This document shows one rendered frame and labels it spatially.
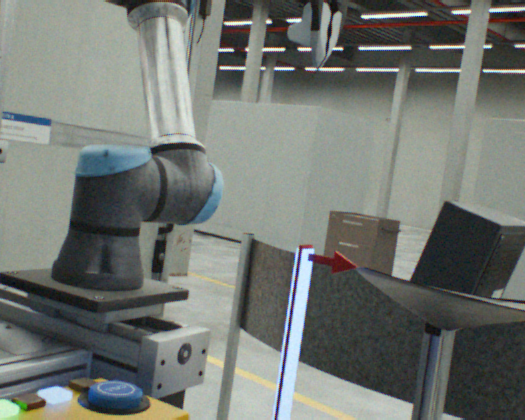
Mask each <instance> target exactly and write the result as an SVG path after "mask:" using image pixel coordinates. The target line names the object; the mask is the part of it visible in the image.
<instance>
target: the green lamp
mask: <svg viewBox="0 0 525 420"><path fill-rule="evenodd" d="M18 409H19V407H18V405H16V404H11V403H10V402H8V401H6V400H3V399H2V400H0V419H2V418H5V417H9V416H11V415H15V414H17V413H18Z"/></svg>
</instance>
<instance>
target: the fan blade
mask: <svg viewBox="0 0 525 420"><path fill-rule="evenodd" d="M355 268H356V271H357V272H359V273H360V274H362V276H363V277H364V278H365V279H368V280H369V282H370V283H371V284H373V285H374V286H375V287H377V288H378V289H380V290H381V291H382V292H384V294H387V295H388V296H390V297H391V298H392V299H393V300H394V301H396V302H399V304H401V305H402V306H404V307H405V308H407V309H409V310H410V311H412V312H413V313H414V314H415V315H417V316H418V317H421V318H422V319H423V320H425V321H427V322H428V323H430V325H434V326H435V327H438V328H441V329H444V330H446V331H452V330H456V329H461V328H465V327H470V326H472V327H476V326H482V325H488V324H495V323H503V322H512V321H525V300H516V299H507V298H497V297H479V296H472V295H467V294H462V293H458V292H453V291H449V290H444V289H441V288H433V287H429V286H426V285H421V284H419V283H415V282H413V281H409V280H404V279H400V278H398V277H395V276H391V275H389V274H386V273H384V272H377V271H375V270H372V269H369V268H367V267H355Z"/></svg>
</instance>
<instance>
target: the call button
mask: <svg viewBox="0 0 525 420"><path fill-rule="evenodd" d="M88 387H90V389H89V394H88V401H89V402H90V403H92V404H94V405H95V406H98V407H101V408H110V409H129V408H133V407H137V406H140V403H141V397H142V392H141V391H144V390H141V389H140V388H138V387H137V386H135V385H133V384H132V383H125V382H121V381H119V380H117V379H116V380H112V381H104V382H99V383H96V384H95V385H91V386H88Z"/></svg>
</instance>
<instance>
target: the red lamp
mask: <svg viewBox="0 0 525 420"><path fill-rule="evenodd" d="M46 402H47V401H46V399H45V398H42V397H41V396H39V395H34V394H33V393H28V394H25V395H21V396H13V397H12V398H11V404H16V405H18V407H19V409H21V410H24V411H32V410H35V409H38V408H41V407H45V406H46Z"/></svg>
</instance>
